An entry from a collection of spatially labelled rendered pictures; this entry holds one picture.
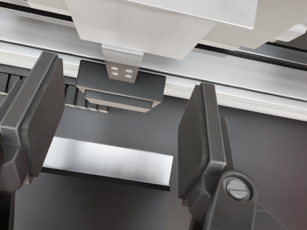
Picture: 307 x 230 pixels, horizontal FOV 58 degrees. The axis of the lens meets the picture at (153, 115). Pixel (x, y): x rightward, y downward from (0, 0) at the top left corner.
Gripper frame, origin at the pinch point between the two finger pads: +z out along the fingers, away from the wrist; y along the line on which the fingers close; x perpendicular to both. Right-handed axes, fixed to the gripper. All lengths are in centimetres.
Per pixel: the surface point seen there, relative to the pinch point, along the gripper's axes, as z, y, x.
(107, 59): 14.6, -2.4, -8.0
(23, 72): 35, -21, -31
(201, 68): 29.2, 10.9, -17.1
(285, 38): 14.1, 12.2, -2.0
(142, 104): 20.7, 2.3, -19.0
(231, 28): 7.7, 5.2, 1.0
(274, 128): 43, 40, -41
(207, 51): 10.9, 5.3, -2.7
